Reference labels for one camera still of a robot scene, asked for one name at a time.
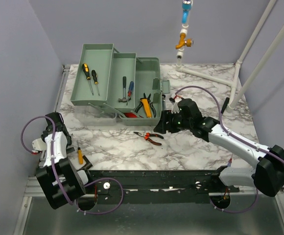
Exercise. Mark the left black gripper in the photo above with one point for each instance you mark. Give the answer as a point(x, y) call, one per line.
point(69, 141)

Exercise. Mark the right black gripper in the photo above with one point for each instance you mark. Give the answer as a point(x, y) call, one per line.
point(162, 126)

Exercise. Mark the orange long nose pliers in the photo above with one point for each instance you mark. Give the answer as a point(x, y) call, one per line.
point(147, 136)

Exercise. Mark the orange box cutter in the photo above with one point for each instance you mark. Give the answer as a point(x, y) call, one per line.
point(145, 103)

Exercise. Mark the small black claw hammer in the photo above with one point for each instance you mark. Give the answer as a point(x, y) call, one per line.
point(124, 99)

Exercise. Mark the blue handle screwdriver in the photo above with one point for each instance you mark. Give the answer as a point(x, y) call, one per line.
point(130, 91)

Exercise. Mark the yellow black screwdriver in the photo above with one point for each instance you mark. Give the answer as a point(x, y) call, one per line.
point(86, 71)
point(94, 75)

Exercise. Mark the green tool box clear lid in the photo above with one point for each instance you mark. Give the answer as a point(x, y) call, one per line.
point(111, 66)

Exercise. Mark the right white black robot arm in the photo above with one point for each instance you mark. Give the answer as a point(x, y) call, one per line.
point(267, 163)

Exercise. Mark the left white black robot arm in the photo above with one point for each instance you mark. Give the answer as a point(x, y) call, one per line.
point(60, 181)

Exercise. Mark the silver ratchet wrench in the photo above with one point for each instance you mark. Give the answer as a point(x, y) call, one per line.
point(163, 102)

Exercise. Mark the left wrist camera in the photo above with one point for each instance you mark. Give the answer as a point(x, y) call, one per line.
point(38, 146)

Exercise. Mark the aluminium rail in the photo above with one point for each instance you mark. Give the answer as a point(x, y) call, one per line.
point(33, 188)

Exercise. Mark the white pvc pipe frame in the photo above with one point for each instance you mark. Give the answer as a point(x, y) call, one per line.
point(235, 96)

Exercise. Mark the black mounting rail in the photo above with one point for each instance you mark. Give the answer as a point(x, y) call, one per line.
point(157, 186)

